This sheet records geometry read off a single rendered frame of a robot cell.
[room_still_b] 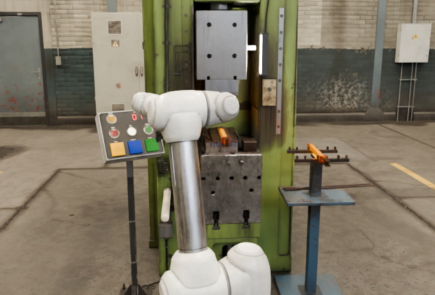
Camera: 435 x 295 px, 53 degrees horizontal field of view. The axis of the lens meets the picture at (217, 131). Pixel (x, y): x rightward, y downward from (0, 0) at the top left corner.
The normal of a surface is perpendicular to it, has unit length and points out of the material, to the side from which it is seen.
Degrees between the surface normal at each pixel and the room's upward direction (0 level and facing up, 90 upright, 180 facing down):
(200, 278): 71
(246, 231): 90
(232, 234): 90
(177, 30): 90
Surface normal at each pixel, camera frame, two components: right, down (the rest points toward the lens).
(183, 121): 0.33, 0.02
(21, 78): 0.07, 0.20
